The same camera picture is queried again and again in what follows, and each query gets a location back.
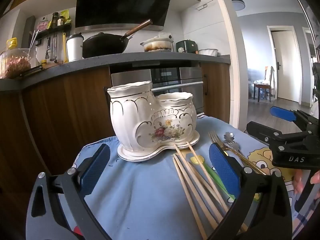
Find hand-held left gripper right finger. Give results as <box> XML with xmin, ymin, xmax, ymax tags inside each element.
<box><xmin>206</xmin><ymin>142</ymin><xmax>293</xmax><ymax>240</ymax></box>

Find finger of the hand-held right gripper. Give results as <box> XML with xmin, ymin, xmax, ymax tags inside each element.
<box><xmin>270</xmin><ymin>106</ymin><xmax>320</xmax><ymax>132</ymax></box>
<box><xmin>246</xmin><ymin>121</ymin><xmax>311</xmax><ymax>147</ymax></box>

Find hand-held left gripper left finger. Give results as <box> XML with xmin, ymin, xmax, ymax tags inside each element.
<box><xmin>25</xmin><ymin>144</ymin><xmax>112</xmax><ymax>240</ymax></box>

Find yellow green plastic spoon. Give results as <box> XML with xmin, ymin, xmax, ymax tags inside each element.
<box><xmin>190</xmin><ymin>156</ymin><xmax>237</xmax><ymax>202</ymax></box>

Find gold fork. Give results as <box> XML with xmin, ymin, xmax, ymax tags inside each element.
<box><xmin>208</xmin><ymin>131</ymin><xmax>267</xmax><ymax>175</ymax></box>

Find silver fork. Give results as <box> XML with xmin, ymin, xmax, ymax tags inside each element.
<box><xmin>223</xmin><ymin>132</ymin><xmax>247</xmax><ymax>157</ymax></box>

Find pile of wooden chopsticks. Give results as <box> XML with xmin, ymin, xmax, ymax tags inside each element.
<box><xmin>172</xmin><ymin>142</ymin><xmax>248</xmax><ymax>240</ymax></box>

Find white floral ceramic utensil holder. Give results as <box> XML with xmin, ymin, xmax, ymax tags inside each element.
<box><xmin>107</xmin><ymin>81</ymin><xmax>198</xmax><ymax>155</ymax></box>

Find person's right hand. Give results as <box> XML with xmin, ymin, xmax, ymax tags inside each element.
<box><xmin>293</xmin><ymin>169</ymin><xmax>320</xmax><ymax>195</ymax></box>

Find wooden chair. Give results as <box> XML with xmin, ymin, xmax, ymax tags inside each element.
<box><xmin>252</xmin><ymin>66</ymin><xmax>275</xmax><ymax>103</ymax></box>

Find white cloth on chair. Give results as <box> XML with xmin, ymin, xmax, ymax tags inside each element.
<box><xmin>265</xmin><ymin>67</ymin><xmax>277</xmax><ymax>90</ymax></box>

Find white ceramic drip tray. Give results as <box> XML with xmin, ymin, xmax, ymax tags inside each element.
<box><xmin>117</xmin><ymin>130</ymin><xmax>200</xmax><ymax>162</ymax></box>

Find white interior door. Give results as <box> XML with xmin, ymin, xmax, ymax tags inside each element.
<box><xmin>271</xmin><ymin>30</ymin><xmax>295</xmax><ymax>103</ymax></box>

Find blue cartoon printed cloth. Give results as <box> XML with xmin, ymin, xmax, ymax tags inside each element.
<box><xmin>71</xmin><ymin>115</ymin><xmax>310</xmax><ymax>240</ymax></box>

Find wooden kitchen base cabinet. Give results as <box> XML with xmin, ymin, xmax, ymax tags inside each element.
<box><xmin>0</xmin><ymin>67</ymin><xmax>118</xmax><ymax>220</ymax></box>
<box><xmin>201</xmin><ymin>62</ymin><xmax>231</xmax><ymax>125</ymax></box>

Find white fluted bowl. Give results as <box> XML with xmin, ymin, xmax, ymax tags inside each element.
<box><xmin>198</xmin><ymin>48</ymin><xmax>219</xmax><ymax>56</ymax></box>

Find stainless steel built-in oven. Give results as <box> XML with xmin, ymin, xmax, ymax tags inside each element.
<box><xmin>111</xmin><ymin>67</ymin><xmax>204</xmax><ymax>115</ymax></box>

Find grey speckled countertop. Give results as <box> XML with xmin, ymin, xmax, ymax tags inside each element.
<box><xmin>0</xmin><ymin>52</ymin><xmax>231</xmax><ymax>92</ymax></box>

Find wooden cutting board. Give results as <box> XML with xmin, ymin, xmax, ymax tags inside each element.
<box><xmin>42</xmin><ymin>61</ymin><xmax>65</xmax><ymax>68</ymax></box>

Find dark green kitchen appliance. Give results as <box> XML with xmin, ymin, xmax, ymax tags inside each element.
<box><xmin>176</xmin><ymin>39</ymin><xmax>198</xmax><ymax>54</ymax></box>

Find round ceiling lamp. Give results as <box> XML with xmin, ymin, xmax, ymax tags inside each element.
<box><xmin>228</xmin><ymin>0</ymin><xmax>246</xmax><ymax>11</ymax></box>

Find white tumbler with black lid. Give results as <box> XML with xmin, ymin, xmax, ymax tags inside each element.
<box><xmin>65</xmin><ymin>32</ymin><xmax>84</xmax><ymax>62</ymax></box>

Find clear plastic food container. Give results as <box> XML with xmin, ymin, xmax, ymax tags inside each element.
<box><xmin>0</xmin><ymin>48</ymin><xmax>38</xmax><ymax>79</ymax></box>

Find white stained casserole pot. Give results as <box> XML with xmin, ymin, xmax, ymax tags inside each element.
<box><xmin>140</xmin><ymin>36</ymin><xmax>174</xmax><ymax>53</ymax></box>

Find pale upright sticks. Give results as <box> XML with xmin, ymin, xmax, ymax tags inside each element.
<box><xmin>29</xmin><ymin>29</ymin><xmax>40</xmax><ymax>49</ymax></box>

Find yellow capped oil bottle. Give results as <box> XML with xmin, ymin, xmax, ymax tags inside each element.
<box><xmin>6</xmin><ymin>37</ymin><xmax>18</xmax><ymax>50</ymax></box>

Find grey vertical pipe cover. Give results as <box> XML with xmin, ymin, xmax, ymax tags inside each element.
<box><xmin>25</xmin><ymin>15</ymin><xmax>37</xmax><ymax>49</ymax></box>

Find yellow snack packet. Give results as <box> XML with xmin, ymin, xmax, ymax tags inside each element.
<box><xmin>60</xmin><ymin>9</ymin><xmax>72</xmax><ymax>25</ymax></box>

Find black range hood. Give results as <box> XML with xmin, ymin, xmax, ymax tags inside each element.
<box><xmin>75</xmin><ymin>0</ymin><xmax>175</xmax><ymax>32</ymax></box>

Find dark sliding door frame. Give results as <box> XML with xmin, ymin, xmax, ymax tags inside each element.
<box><xmin>289</xmin><ymin>0</ymin><xmax>320</xmax><ymax>65</ymax></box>

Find black wok with wooden handle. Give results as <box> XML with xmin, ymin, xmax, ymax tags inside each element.
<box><xmin>82</xmin><ymin>19</ymin><xmax>153</xmax><ymax>59</ymax></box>

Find yellow handled peeler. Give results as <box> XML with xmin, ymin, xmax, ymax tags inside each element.
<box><xmin>62</xmin><ymin>32</ymin><xmax>68</xmax><ymax>63</ymax></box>

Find wall mounted towel holder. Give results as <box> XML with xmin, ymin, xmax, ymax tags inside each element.
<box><xmin>196</xmin><ymin>0</ymin><xmax>214</xmax><ymax>11</ymax></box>

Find black wall spice rack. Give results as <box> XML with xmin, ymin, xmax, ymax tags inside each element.
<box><xmin>35</xmin><ymin>24</ymin><xmax>73</xmax><ymax>46</ymax></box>

